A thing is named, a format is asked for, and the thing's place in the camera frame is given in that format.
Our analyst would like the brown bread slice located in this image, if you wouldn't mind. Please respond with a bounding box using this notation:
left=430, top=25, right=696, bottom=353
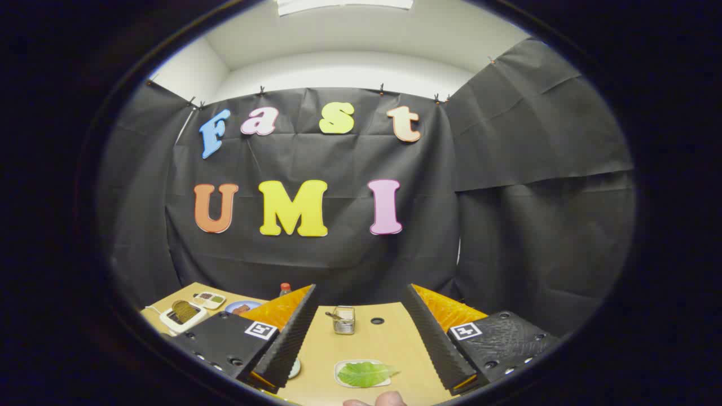
left=171, top=300, right=199, bottom=324

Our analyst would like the white seasoning tray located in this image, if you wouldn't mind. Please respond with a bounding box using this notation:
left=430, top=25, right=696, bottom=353
left=193, top=292, right=226, bottom=310

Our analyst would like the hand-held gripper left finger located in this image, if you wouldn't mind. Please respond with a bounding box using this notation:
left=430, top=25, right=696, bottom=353
left=167, top=284, right=318, bottom=394

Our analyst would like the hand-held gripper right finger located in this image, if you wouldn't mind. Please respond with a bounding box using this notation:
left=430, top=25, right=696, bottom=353
left=402, top=284, right=562, bottom=395

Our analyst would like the ceiling light panel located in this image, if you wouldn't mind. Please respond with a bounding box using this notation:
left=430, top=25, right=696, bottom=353
left=275, top=0, right=414, bottom=16

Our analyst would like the metal wire cutlery holder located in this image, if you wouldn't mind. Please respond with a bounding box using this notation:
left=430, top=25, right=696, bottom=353
left=332, top=306, right=356, bottom=336

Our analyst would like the black backdrop cloth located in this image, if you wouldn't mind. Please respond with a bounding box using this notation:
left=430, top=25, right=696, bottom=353
left=96, top=37, right=637, bottom=339

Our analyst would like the white toaster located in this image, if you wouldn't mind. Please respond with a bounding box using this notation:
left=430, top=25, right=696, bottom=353
left=160, top=302, right=209, bottom=334

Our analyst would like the green lettuce leaf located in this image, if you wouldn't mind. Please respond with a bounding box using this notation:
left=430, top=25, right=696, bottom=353
left=337, top=362, right=400, bottom=388

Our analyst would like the white square plate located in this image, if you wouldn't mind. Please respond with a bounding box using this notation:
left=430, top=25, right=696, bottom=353
left=334, top=359, right=393, bottom=389

